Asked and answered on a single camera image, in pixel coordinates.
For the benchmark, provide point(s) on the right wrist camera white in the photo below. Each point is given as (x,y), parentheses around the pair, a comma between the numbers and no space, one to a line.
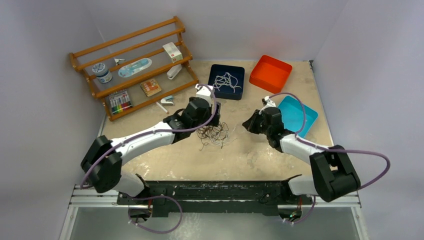
(267,103)

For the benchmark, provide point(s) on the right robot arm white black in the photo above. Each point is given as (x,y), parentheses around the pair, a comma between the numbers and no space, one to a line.
(332,172)

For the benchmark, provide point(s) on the coloured marker set pack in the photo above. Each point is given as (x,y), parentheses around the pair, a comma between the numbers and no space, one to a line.
(120,102)

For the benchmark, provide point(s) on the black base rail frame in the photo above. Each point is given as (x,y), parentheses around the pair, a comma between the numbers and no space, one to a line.
(269,198)

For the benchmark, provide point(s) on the orange patterned small pack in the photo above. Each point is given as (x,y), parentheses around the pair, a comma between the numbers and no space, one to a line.
(150,87)

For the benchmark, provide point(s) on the orange square tray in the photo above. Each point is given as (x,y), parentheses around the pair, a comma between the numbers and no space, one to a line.
(270,74)

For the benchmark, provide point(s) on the oval blue white package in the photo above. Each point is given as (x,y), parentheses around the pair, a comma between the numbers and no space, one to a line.
(134,67)

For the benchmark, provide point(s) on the wooden three-tier rack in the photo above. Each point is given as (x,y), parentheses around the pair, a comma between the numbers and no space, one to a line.
(144,43)

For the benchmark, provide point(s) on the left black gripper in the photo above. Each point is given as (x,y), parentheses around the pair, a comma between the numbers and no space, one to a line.
(214,121)

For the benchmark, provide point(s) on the small metal clip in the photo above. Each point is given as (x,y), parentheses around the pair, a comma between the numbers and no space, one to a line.
(119,61)

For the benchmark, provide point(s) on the small blue white stapler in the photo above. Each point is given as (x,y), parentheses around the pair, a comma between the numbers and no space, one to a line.
(167,101)

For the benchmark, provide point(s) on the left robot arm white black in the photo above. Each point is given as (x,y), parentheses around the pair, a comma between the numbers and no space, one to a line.
(103,162)

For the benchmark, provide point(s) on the dark navy square tray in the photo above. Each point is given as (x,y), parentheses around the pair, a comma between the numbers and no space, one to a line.
(227,81)

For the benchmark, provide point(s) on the cyan square tray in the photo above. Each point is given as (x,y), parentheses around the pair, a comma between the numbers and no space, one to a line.
(292,115)

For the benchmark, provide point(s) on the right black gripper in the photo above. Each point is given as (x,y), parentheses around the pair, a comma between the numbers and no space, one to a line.
(250,125)

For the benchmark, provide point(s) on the white red small box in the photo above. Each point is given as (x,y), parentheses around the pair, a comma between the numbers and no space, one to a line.
(173,52)

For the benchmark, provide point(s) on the blue white round jar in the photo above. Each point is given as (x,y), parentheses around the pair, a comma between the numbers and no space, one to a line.
(102,73)

